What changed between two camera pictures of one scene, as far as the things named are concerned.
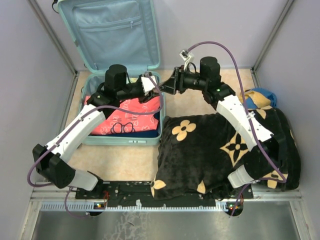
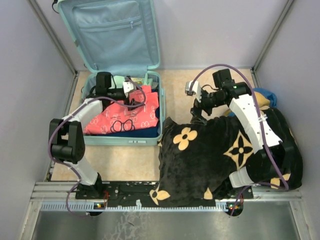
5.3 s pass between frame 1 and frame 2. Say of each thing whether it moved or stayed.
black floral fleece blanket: stayed
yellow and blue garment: stayed
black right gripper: moved
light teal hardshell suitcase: stayed
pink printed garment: moved
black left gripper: moved
